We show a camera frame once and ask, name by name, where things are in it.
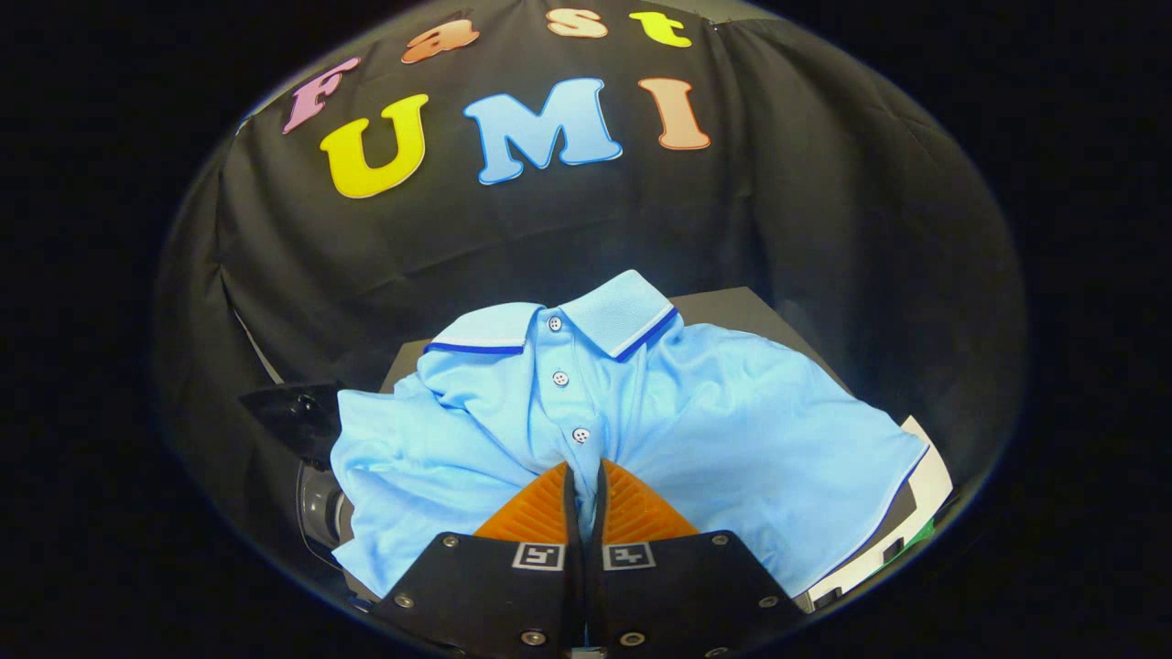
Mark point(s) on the dark washing machine lid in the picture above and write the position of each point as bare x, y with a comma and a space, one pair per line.
293, 416

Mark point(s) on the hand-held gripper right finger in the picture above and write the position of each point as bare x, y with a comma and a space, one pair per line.
678, 595

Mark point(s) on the white board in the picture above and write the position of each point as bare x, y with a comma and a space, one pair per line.
929, 485

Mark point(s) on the light blue polo shirt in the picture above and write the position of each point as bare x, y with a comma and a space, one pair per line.
732, 412

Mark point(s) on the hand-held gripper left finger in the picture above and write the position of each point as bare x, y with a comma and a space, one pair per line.
494, 595

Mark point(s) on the silver cabinet with black top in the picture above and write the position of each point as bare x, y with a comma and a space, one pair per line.
732, 311

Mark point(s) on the green object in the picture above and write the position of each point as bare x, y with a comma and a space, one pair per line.
920, 534

